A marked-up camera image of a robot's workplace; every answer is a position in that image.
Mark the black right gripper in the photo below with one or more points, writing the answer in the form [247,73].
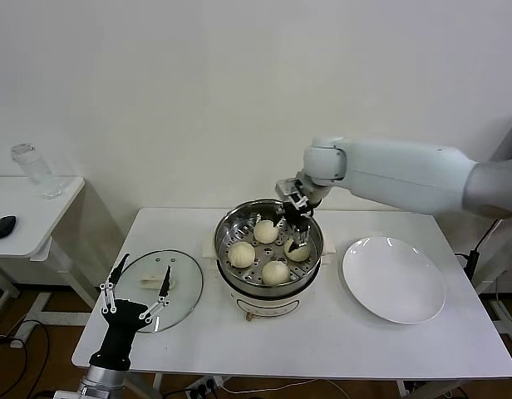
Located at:
[297,213]

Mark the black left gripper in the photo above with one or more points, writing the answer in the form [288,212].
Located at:
[121,328]

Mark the white steamed baozi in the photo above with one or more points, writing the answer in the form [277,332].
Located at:
[264,233]
[275,272]
[241,254]
[299,255]

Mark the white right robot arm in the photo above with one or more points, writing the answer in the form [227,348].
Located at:
[405,170]

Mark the stainless steel steamer basket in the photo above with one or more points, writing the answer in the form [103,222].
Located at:
[239,224]

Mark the white electric cooker pot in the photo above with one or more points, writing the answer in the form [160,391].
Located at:
[264,305]

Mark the wooden cooker knob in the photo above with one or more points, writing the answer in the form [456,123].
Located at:
[249,317]

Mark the white round plate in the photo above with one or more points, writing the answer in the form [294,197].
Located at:
[389,278]

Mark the white side table with mouse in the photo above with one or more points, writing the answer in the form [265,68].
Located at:
[31,232]

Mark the black computer mouse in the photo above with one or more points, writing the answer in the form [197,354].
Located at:
[2,226]

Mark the clear glass jar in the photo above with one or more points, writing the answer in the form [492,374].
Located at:
[35,170]

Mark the black power adapter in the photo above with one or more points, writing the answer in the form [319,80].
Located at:
[471,266]

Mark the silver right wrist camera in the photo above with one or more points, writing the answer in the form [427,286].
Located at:
[290,189]

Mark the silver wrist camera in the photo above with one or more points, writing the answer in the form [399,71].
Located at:
[71,394]
[290,189]

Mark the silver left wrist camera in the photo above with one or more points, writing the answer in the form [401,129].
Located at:
[71,394]

